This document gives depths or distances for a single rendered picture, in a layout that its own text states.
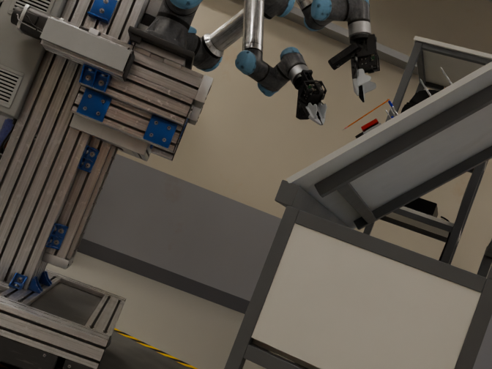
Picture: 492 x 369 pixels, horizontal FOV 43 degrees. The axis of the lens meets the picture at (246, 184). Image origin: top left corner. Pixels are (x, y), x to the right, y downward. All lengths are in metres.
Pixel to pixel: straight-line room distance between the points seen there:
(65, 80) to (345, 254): 1.16
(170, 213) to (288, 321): 3.86
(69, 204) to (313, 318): 1.02
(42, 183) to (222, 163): 3.44
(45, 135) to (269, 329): 1.05
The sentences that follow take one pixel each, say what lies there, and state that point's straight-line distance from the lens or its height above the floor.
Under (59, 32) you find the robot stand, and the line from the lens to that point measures 2.03.
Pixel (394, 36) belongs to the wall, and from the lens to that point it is 6.12.
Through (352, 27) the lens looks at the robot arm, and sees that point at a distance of 2.18.
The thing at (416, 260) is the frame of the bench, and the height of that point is 0.78.
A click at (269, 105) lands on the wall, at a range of 5.70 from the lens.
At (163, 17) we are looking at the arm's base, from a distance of 2.16.
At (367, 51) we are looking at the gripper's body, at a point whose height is 1.38.
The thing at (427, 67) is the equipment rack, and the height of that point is 1.83.
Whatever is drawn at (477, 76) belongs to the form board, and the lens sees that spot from 1.83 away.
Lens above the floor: 0.69
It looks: 4 degrees up
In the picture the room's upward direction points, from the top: 21 degrees clockwise
